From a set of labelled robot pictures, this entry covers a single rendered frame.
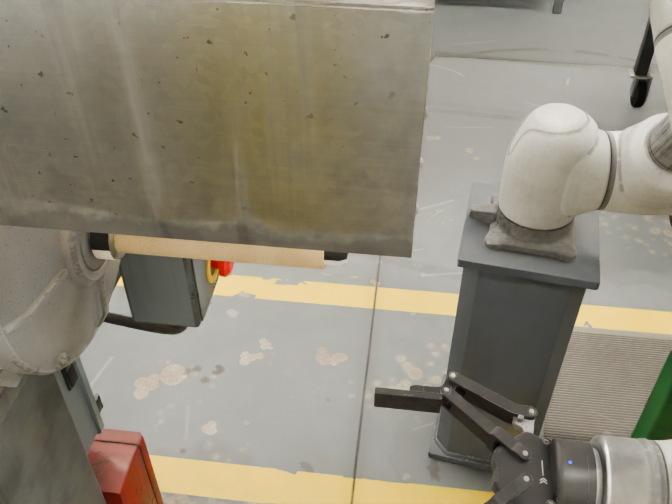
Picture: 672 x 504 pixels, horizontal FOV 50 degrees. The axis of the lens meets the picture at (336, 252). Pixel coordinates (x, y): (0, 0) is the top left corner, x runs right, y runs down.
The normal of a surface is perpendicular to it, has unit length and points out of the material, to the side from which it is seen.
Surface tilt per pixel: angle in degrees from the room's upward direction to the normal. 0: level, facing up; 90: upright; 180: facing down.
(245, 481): 0
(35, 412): 90
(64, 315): 94
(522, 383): 90
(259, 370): 0
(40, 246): 86
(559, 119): 6
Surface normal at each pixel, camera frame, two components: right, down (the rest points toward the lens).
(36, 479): 0.99, 0.08
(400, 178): -0.12, 0.65
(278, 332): 0.00, -0.76
